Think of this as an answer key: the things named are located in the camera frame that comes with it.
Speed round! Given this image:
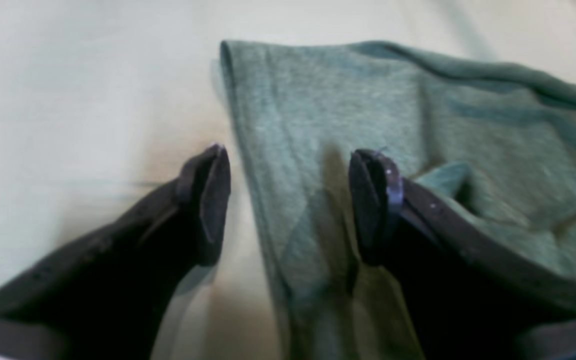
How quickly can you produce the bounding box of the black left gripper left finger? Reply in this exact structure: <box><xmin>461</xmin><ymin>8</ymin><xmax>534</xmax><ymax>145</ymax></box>
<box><xmin>0</xmin><ymin>143</ymin><xmax>231</xmax><ymax>360</ymax></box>

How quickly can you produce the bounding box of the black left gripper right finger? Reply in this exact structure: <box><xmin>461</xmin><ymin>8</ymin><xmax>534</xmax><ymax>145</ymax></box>
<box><xmin>348</xmin><ymin>149</ymin><xmax>576</xmax><ymax>360</ymax></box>

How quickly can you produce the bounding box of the light green table cloth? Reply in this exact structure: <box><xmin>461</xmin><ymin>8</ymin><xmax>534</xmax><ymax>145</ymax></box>
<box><xmin>0</xmin><ymin>0</ymin><xmax>576</xmax><ymax>360</ymax></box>

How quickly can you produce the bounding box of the green T-shirt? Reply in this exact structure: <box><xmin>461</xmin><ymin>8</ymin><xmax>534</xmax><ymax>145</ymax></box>
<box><xmin>220</xmin><ymin>40</ymin><xmax>576</xmax><ymax>360</ymax></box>

